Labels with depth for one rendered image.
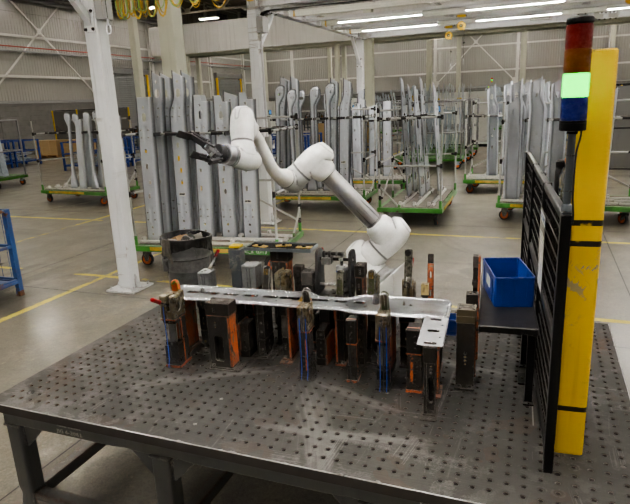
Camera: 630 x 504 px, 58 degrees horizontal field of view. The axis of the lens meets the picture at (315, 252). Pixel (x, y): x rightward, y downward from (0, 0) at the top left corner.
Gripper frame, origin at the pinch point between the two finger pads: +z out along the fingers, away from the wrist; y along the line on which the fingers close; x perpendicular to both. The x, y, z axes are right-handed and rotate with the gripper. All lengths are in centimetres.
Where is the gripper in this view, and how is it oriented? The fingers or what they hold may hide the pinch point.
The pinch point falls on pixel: (186, 144)
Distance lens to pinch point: 240.2
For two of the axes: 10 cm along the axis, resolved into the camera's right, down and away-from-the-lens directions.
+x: 5.8, -7.0, -4.0
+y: -5.4, -7.1, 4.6
